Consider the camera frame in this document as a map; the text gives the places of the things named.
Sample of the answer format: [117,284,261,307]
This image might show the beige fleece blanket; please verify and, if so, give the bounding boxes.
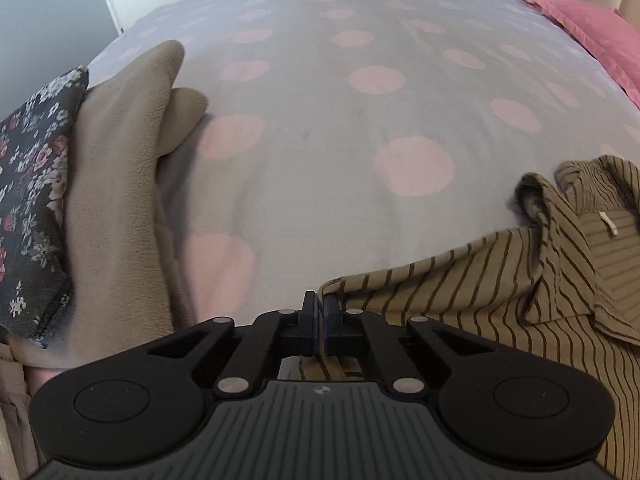
[62,40,209,367]

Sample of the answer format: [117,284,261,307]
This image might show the dark floral cloth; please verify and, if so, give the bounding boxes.
[0,66,90,349]

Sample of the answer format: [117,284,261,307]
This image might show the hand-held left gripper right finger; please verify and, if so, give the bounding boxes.
[322,294,496,397]

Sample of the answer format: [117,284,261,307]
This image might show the pink pillow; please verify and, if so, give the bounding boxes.
[532,0,640,109]

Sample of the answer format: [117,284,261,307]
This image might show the brown striped shirt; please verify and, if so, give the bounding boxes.
[315,155,640,480]

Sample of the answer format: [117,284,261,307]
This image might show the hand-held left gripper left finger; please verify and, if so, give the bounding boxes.
[146,291,321,399]

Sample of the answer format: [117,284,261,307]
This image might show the light beige cloth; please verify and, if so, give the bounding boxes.
[0,337,42,480]

